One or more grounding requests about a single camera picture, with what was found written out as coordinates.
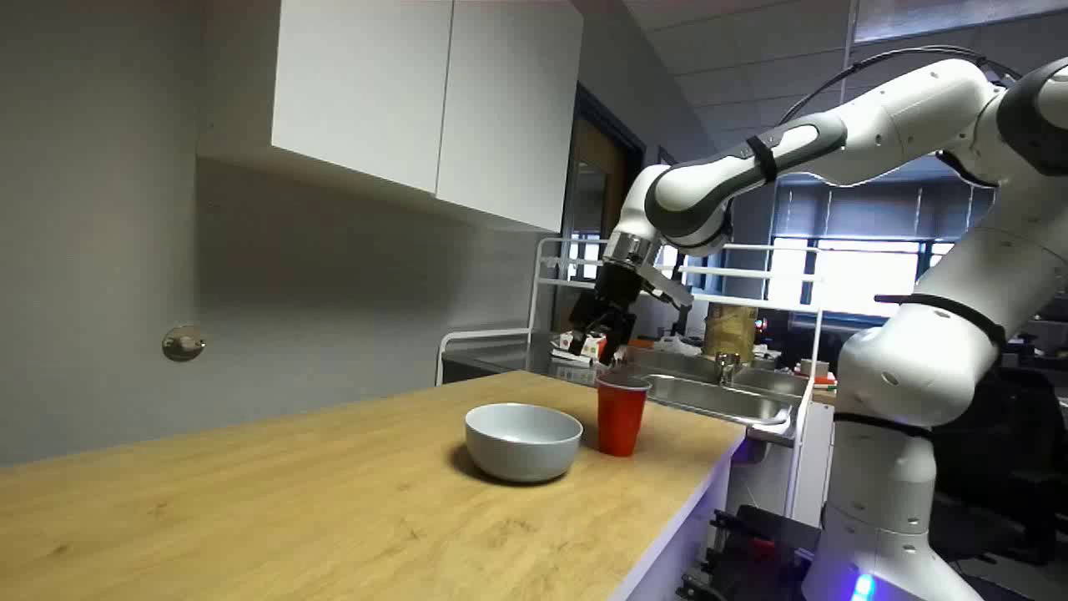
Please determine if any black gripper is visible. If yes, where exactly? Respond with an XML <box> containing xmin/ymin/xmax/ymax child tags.
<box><xmin>564</xmin><ymin>257</ymin><xmax>655</xmax><ymax>369</ymax></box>

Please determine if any red plastic cup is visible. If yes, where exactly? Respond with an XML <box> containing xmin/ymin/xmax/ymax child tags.
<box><xmin>593</xmin><ymin>379</ymin><xmax>650</xmax><ymax>461</ymax></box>

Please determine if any grey ceramic bowl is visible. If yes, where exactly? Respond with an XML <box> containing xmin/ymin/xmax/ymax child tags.
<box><xmin>459</xmin><ymin>402</ymin><xmax>588</xmax><ymax>488</ymax></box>

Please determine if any metal tray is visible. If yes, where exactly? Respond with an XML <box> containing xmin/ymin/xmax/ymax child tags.
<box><xmin>645</xmin><ymin>346</ymin><xmax>808</xmax><ymax>435</ymax></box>

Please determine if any brown wooden door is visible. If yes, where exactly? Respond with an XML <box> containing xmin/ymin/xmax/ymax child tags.
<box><xmin>551</xmin><ymin>88</ymin><xmax>650</xmax><ymax>339</ymax></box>

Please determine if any white wire rack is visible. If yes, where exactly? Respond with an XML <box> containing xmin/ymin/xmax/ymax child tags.
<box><xmin>429</xmin><ymin>231</ymin><xmax>829</xmax><ymax>448</ymax></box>

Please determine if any white wall cabinet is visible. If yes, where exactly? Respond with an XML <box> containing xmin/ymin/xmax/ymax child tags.
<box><xmin>195</xmin><ymin>0</ymin><xmax>588</xmax><ymax>235</ymax></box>

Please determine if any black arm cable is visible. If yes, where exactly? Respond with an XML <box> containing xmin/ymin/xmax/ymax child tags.
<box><xmin>777</xmin><ymin>43</ymin><xmax>1022</xmax><ymax>127</ymax></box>

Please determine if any round wall knob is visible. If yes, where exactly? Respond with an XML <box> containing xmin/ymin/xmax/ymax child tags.
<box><xmin>160</xmin><ymin>324</ymin><xmax>211</xmax><ymax>363</ymax></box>

